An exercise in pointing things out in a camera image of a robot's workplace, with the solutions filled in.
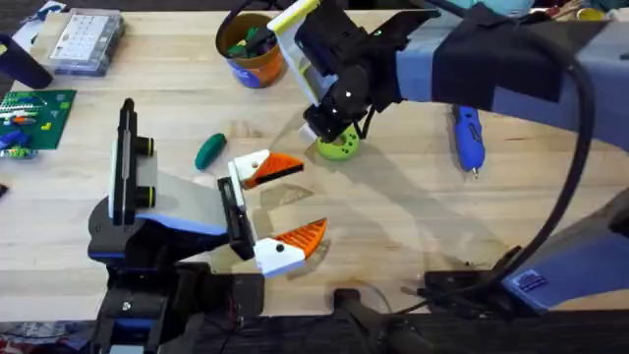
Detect orange tub with toys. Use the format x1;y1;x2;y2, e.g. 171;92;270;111
214;12;289;90

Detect green board with toy blocks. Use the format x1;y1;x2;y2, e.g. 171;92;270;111
0;88;78;160

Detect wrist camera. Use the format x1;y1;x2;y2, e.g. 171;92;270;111
132;136;158;210
293;0;374;78

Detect yellow round object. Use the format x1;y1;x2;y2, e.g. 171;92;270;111
575;6;609;23

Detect black rail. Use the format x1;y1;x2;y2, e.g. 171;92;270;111
0;288;629;354

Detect green toy vegetable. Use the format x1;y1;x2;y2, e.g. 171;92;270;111
194;132;229;172

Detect clear plastic parts box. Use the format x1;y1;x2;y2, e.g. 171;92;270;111
48;8;125;78

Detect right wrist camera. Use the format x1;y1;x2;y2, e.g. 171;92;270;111
293;0;374;78

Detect left wrist upright black plate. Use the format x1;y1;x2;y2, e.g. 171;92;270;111
116;96;139;227

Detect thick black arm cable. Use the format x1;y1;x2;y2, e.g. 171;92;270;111
392;29;597;316

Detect teal object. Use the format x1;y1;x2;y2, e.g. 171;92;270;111
454;0;536;17

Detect blue electric screwdriver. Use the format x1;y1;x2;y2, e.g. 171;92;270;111
451;104;487;180

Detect dark blue cylinder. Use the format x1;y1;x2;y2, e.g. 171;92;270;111
0;32;55;90

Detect white and blue card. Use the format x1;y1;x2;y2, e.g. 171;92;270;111
12;0;68;51

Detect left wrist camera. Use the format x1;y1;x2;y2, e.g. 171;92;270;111
132;136;158;210

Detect green disc with holes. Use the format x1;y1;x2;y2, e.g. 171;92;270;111
316;125;362;162

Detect right wrist upright pale plate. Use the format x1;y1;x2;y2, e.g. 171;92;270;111
267;0;341;108

